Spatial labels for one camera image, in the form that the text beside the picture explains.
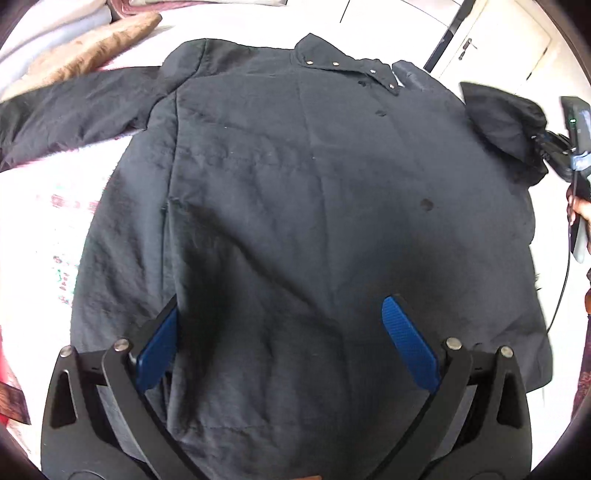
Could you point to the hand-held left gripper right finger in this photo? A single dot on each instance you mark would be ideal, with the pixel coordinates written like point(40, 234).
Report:
point(408, 346)

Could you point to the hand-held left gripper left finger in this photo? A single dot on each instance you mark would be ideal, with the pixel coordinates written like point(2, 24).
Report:
point(159, 353)

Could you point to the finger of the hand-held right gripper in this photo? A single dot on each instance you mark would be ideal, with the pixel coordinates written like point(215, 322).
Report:
point(556, 161)
point(549, 138)

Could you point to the black jacket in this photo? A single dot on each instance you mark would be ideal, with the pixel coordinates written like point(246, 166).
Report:
point(300, 184)

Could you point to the person's right hand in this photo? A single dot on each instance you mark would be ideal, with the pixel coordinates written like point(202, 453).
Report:
point(579, 207)

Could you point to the cream door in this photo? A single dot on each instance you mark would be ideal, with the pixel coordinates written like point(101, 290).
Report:
point(508, 37)

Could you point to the red green patterned blanket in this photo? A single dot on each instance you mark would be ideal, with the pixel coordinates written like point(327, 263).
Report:
point(60, 230)

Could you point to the white wardrobe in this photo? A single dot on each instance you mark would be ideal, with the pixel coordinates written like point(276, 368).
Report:
point(406, 18)

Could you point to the brown blanket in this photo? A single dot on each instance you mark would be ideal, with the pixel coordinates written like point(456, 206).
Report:
point(92, 50)

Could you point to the lavender folded blanket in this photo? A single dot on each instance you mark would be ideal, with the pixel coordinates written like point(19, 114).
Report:
point(51, 37)

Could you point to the dark pink pillow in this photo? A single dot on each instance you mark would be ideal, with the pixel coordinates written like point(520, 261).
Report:
point(124, 9)

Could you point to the light pink folded blanket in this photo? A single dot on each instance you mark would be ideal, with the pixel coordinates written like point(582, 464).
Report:
point(69, 11)

